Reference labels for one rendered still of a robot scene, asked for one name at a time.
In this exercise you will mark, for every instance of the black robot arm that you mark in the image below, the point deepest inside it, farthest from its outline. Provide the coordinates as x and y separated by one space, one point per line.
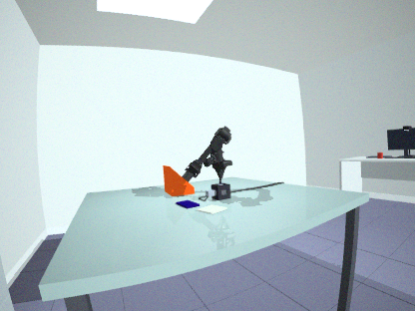
221 136

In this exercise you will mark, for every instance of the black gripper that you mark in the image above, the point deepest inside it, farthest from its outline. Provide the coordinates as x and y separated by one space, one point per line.
221 163

